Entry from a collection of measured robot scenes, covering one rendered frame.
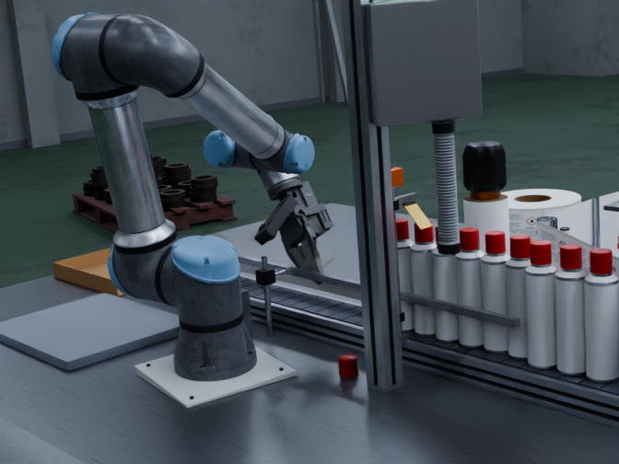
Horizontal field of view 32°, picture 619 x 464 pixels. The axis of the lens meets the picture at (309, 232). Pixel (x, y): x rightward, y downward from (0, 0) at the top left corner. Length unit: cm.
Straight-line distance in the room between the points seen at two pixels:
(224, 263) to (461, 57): 54
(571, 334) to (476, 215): 49
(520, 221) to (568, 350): 58
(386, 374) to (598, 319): 37
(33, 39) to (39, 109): 72
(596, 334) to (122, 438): 76
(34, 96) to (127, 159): 980
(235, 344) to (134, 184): 33
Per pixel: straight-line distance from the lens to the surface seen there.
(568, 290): 173
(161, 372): 201
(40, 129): 1176
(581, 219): 214
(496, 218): 217
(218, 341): 194
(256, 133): 198
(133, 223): 198
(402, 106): 171
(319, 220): 221
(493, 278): 183
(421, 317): 196
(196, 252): 191
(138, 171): 194
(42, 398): 202
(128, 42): 180
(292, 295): 228
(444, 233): 175
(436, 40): 172
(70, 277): 276
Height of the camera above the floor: 152
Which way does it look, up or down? 13 degrees down
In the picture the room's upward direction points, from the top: 4 degrees counter-clockwise
